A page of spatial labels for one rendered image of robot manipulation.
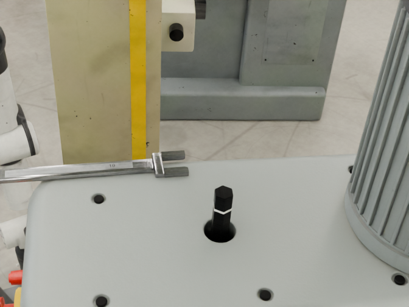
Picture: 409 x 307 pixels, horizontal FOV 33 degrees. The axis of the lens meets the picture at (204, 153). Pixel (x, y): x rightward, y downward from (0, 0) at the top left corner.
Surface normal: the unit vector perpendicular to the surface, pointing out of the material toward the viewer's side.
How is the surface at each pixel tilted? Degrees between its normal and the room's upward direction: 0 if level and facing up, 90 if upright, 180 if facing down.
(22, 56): 0
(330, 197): 0
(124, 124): 90
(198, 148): 0
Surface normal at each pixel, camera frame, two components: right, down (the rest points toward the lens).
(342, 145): 0.06, -0.74
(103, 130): 0.13, 0.67
